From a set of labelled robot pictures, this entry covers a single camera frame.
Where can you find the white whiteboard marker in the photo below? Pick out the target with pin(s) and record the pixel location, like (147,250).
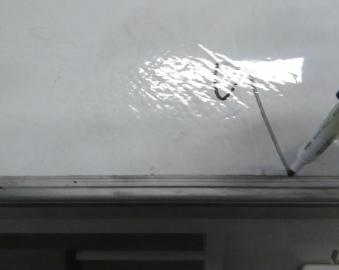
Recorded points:
(320,139)

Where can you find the white whiteboard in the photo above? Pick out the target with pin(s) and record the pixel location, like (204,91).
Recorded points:
(162,87)

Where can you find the grey aluminium marker tray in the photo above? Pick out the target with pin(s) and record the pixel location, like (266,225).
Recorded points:
(168,189)

